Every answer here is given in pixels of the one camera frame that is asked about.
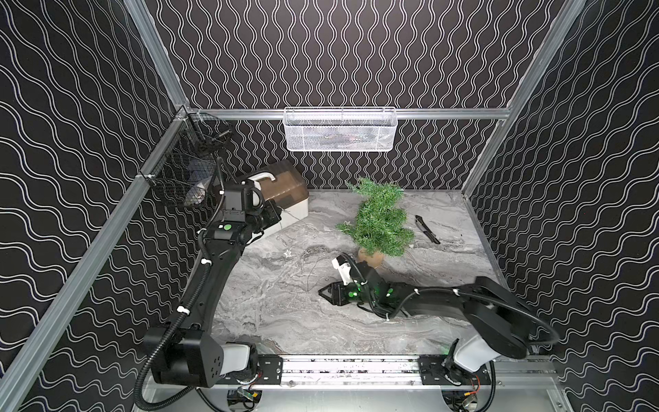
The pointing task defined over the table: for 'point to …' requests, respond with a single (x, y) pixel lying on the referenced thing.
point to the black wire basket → (184, 167)
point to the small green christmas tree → (378, 223)
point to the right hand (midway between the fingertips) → (323, 291)
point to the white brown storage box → (282, 183)
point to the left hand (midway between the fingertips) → (280, 203)
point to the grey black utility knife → (426, 229)
